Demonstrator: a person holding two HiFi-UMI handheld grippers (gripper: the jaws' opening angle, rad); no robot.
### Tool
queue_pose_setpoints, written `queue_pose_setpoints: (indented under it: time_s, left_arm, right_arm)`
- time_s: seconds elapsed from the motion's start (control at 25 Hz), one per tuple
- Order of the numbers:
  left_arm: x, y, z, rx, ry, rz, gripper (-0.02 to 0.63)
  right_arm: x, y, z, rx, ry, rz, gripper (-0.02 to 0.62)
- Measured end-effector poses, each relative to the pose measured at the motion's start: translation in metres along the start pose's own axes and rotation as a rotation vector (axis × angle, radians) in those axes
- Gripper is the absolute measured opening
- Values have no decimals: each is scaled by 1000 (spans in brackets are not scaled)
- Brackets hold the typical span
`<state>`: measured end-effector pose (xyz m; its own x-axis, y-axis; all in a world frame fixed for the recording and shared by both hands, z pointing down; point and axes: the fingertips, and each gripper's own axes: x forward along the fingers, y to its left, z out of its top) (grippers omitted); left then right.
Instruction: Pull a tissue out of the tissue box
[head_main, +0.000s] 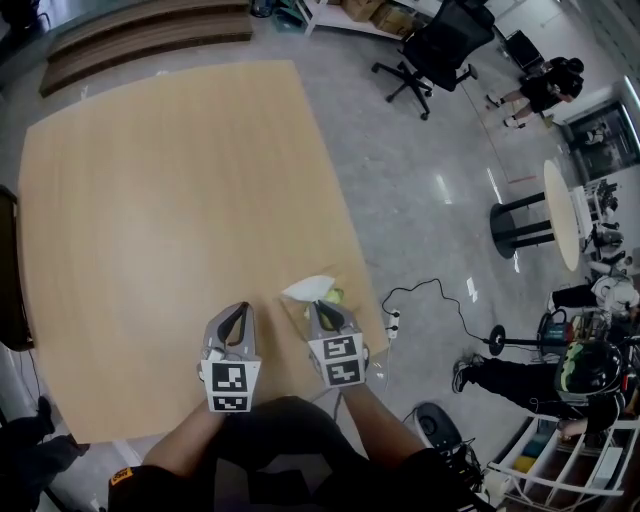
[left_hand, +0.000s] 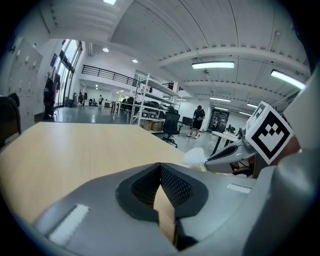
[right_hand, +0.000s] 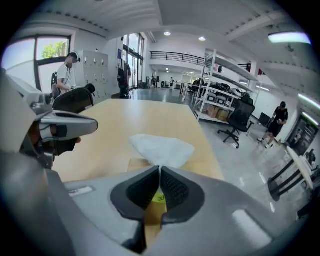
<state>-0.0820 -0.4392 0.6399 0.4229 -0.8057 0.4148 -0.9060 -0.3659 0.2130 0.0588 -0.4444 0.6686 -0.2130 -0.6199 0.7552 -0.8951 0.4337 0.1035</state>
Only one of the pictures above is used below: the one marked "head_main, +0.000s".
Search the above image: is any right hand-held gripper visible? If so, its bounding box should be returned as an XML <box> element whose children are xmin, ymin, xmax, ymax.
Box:
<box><xmin>305</xmin><ymin>300</ymin><xmax>371</xmax><ymax>389</ymax></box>

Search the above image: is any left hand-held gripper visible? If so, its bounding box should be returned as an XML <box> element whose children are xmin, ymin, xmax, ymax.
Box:
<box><xmin>199</xmin><ymin>300</ymin><xmax>264</xmax><ymax>414</ymax></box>

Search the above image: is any white tissue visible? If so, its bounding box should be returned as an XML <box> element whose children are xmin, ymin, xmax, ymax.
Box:
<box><xmin>280</xmin><ymin>273</ymin><xmax>336</xmax><ymax>304</ymax></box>

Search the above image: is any person's right forearm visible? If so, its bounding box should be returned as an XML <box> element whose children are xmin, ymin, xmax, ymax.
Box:
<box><xmin>339</xmin><ymin>383</ymin><xmax>432</xmax><ymax>464</ymax></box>

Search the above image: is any person's left forearm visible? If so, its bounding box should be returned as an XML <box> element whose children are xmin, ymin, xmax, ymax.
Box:
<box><xmin>141</xmin><ymin>399</ymin><xmax>232</xmax><ymax>479</ymax></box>

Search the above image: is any tan cardboard tissue box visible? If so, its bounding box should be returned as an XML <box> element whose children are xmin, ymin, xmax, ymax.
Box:
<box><xmin>278</xmin><ymin>266</ymin><xmax>370</xmax><ymax>347</ymax></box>

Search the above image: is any person's black shirt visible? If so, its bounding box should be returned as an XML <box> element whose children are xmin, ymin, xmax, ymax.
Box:
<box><xmin>106</xmin><ymin>395</ymin><xmax>494</xmax><ymax>512</ymax></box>

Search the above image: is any green tool box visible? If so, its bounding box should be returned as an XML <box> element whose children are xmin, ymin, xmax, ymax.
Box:
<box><xmin>536</xmin><ymin>308</ymin><xmax>570</xmax><ymax>352</ymax></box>

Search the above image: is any brown wooden chair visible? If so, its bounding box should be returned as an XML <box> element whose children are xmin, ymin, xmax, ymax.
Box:
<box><xmin>0</xmin><ymin>183</ymin><xmax>36</xmax><ymax>353</ymax></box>

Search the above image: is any round table with black base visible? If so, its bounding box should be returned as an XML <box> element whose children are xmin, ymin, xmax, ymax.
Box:
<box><xmin>489</xmin><ymin>159</ymin><xmax>582</xmax><ymax>274</ymax></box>

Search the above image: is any black office chair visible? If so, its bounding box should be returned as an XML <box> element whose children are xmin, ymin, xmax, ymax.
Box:
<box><xmin>370</xmin><ymin>0</ymin><xmax>497</xmax><ymax>122</ymax></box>

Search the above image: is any white metal shelf rack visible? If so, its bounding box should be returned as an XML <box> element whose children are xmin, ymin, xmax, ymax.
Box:
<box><xmin>294</xmin><ymin>0</ymin><xmax>442</xmax><ymax>42</ymax></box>

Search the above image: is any brown cardboard box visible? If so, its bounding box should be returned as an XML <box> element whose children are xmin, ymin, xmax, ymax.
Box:
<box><xmin>339</xmin><ymin>0</ymin><xmax>382</xmax><ymax>24</ymax></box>
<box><xmin>369</xmin><ymin>1</ymin><xmax>417</xmax><ymax>39</ymax></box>

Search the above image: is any wooden step platform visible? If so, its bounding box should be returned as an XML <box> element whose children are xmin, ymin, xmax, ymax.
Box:
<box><xmin>38</xmin><ymin>0</ymin><xmax>254</xmax><ymax>99</ymax></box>

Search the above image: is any dark glass door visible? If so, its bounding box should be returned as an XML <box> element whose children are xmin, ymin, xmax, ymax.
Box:
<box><xmin>561</xmin><ymin>99</ymin><xmax>640</xmax><ymax>182</ymax></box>

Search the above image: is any black flat screen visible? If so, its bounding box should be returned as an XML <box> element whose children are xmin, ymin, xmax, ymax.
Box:
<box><xmin>504</xmin><ymin>29</ymin><xmax>546</xmax><ymax>72</ymax></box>

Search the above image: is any black power cable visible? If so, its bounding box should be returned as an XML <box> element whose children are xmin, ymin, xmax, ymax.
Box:
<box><xmin>381</xmin><ymin>278</ymin><xmax>494</xmax><ymax>347</ymax></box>

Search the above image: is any black device with cables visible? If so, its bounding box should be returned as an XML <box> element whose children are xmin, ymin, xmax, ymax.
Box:
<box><xmin>415</xmin><ymin>401</ymin><xmax>465</xmax><ymax>452</ymax></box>

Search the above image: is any black stanchion post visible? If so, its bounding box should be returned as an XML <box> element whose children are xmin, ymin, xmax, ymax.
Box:
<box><xmin>486</xmin><ymin>323</ymin><xmax>547</xmax><ymax>358</ymax></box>

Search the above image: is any white wire rack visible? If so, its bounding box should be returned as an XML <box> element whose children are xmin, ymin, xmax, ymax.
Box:
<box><xmin>486</xmin><ymin>414</ymin><xmax>640</xmax><ymax>512</ymax></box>

